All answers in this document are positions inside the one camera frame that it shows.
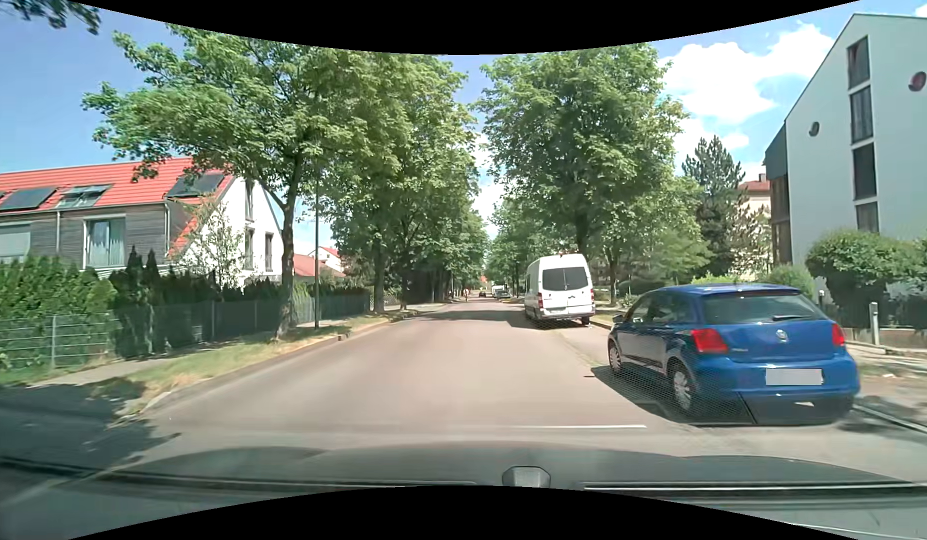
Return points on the queue of vehicles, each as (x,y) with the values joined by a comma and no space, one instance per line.
(498,291)

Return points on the white van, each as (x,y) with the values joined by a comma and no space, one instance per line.
(559,289)

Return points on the grey asphalt road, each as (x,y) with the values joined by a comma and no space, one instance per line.
(448,375)

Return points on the white house with red roof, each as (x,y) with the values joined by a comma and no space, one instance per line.
(325,261)

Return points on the row of trees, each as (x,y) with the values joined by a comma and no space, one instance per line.
(343,150)
(583,142)

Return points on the car's own bonnet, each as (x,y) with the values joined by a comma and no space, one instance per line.
(463,465)

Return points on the grass verge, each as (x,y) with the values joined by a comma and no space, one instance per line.
(231,352)

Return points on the dark conifer tree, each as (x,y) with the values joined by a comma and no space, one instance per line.
(715,202)

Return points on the blue hatchback car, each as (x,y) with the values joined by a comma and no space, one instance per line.
(741,345)

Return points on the building with red roof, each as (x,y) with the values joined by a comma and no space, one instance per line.
(756,196)

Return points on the red-roofed house with wood cladding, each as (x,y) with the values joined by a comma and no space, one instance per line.
(96,217)

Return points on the rounded green bush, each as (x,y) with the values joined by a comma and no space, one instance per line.
(857,262)

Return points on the green hedge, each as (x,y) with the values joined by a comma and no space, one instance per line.
(51,289)

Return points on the pale grey apartment building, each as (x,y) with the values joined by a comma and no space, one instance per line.
(876,142)

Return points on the lamp post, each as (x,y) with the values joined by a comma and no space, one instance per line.
(317,255)

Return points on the short grey post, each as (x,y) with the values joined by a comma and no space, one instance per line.
(874,322)

